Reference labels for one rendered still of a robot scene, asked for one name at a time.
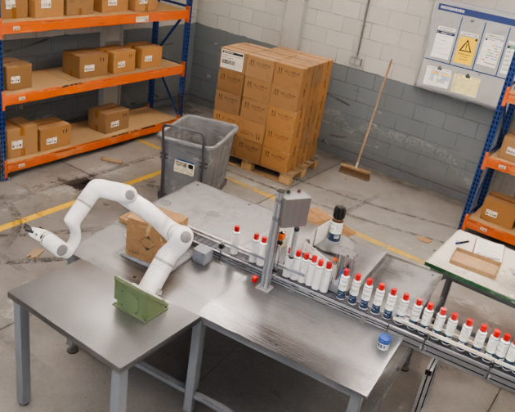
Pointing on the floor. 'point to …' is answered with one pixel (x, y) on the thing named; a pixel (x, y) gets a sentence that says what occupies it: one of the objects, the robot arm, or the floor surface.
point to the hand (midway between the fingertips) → (33, 227)
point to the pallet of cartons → (272, 107)
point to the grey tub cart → (194, 152)
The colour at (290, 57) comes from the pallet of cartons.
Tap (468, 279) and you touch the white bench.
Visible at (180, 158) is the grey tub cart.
